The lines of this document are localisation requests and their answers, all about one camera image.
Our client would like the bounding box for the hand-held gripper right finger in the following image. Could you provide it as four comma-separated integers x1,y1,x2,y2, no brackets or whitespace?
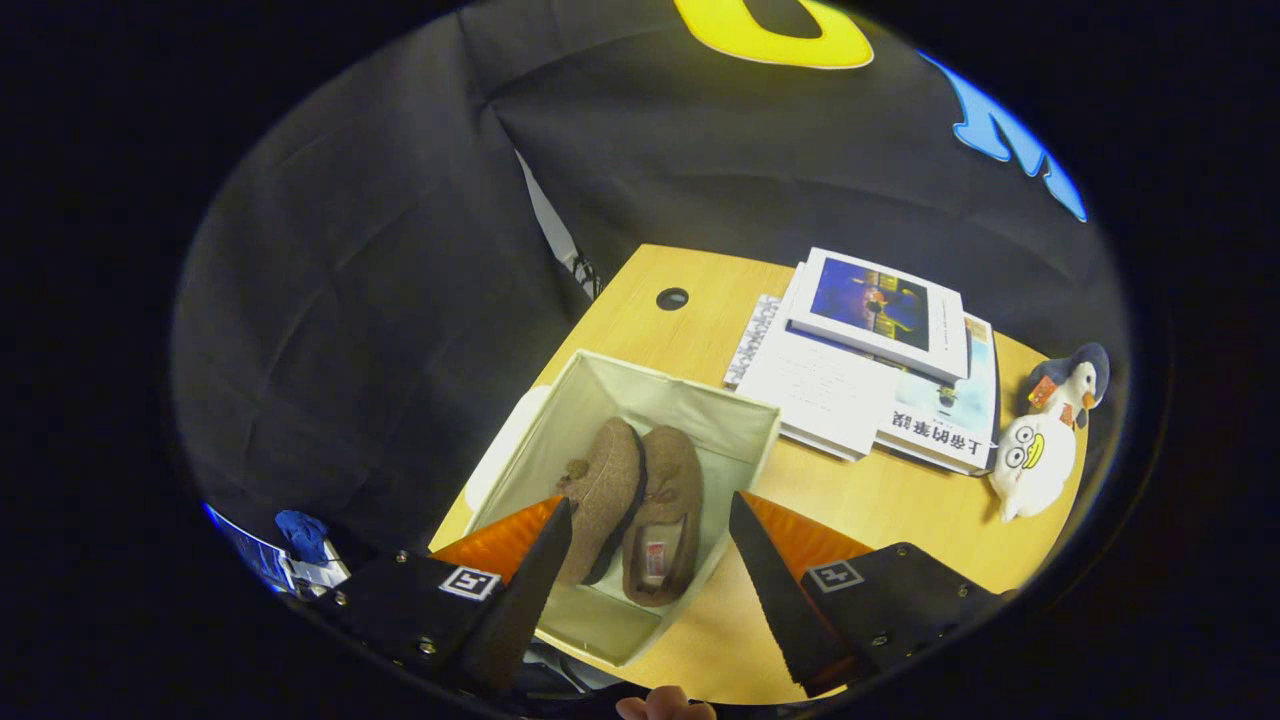
728,490,1006,699

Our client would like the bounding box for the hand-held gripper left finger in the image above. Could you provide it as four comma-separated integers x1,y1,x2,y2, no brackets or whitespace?
310,495,574,701

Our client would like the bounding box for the brown fuzzy shoe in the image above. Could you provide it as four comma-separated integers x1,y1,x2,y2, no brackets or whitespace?
622,425,706,608
555,417,647,588

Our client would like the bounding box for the green fabric storage box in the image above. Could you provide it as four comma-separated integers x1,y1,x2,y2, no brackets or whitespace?
462,348,783,669

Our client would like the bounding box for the white text cover book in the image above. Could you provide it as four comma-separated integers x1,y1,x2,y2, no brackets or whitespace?
725,293,901,461

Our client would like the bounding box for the blue crumpled cloth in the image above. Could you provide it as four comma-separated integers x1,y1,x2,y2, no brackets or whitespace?
275,510,332,566

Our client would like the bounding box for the blue white printed packet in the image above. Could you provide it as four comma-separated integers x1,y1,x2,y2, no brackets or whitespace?
205,503,351,599

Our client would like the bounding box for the white plush toy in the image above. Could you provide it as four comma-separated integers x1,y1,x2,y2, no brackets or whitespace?
988,412,1079,524

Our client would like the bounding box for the book with blue photo cover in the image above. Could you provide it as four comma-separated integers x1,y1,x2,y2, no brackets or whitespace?
787,247,971,386

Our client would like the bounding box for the penguin plush toy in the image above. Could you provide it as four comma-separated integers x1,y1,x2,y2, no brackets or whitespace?
1022,343,1111,431

